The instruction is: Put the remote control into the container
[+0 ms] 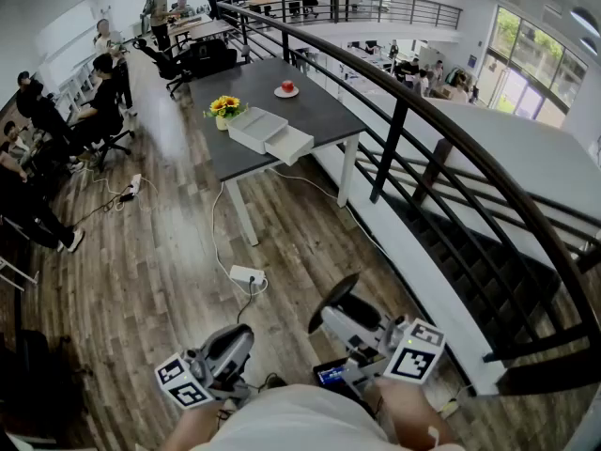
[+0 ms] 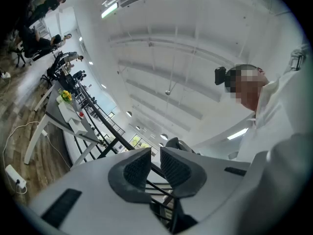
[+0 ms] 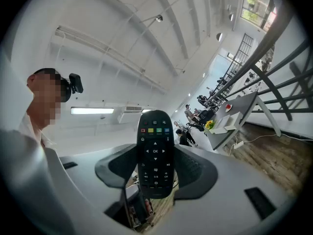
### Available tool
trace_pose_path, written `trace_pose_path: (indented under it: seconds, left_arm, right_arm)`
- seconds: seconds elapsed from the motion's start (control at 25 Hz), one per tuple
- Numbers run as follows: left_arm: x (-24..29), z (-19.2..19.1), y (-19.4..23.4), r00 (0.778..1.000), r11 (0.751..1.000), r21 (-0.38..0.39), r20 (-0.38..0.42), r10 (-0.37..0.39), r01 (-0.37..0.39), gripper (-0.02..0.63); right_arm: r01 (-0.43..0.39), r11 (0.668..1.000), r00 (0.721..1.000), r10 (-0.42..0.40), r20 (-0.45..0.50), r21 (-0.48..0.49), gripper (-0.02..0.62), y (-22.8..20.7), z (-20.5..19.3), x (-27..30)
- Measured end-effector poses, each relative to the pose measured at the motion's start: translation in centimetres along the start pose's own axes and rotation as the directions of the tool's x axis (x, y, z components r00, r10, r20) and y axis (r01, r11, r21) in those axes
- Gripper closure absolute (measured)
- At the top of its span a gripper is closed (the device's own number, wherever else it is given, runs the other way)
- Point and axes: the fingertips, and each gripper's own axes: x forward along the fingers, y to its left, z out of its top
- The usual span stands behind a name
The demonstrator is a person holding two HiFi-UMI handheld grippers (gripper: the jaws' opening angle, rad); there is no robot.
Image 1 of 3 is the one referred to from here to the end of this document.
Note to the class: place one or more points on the large glass window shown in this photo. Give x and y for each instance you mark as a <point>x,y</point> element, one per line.
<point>526,50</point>

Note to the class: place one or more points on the black power adapter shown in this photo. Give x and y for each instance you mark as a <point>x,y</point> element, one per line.
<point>126,197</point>

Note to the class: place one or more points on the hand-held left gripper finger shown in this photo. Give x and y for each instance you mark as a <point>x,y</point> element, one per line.
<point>220,338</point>
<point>237,353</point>

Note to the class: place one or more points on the white round plate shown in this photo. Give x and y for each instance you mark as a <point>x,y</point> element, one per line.
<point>286,94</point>

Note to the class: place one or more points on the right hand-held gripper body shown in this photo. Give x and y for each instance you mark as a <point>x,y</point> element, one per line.
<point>413,355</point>

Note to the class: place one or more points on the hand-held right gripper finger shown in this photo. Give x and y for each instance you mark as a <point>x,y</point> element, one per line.
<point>340,324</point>
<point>366,316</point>

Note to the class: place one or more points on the red apple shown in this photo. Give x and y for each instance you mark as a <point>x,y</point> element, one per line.
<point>287,86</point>

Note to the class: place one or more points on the black metal railing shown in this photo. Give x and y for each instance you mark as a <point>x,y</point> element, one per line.
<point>392,148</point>

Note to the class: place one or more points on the row of white desks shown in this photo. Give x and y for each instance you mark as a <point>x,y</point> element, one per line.
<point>70,82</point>

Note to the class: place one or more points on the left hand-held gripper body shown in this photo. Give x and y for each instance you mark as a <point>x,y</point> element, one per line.
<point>185,383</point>

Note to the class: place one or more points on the dark grey table white legs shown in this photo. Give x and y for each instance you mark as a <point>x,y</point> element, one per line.
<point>305,111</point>

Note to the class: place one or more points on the black bag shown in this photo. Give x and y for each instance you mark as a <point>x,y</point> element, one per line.
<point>37,383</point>

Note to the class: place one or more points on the white drawer box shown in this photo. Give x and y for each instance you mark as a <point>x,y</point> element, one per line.
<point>256,127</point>

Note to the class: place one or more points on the person's black left shoe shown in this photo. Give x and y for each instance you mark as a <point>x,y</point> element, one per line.
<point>274,381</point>

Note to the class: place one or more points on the person's right forearm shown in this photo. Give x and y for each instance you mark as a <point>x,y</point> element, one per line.
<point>408,407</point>

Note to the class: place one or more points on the dark staircase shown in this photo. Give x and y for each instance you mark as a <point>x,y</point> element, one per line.
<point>488,289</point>

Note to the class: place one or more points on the sunflowers in white pot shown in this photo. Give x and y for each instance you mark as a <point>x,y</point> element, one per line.
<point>226,107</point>

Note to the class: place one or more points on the black device with blue screen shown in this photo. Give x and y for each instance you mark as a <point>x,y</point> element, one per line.
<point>331,374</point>

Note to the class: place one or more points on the slim white power strip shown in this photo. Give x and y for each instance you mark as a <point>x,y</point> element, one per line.
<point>135,183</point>

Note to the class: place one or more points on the person's left forearm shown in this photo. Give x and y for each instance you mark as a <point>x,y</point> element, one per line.
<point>197,428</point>

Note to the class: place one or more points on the person's white shirt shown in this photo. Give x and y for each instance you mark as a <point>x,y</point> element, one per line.
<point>291,421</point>

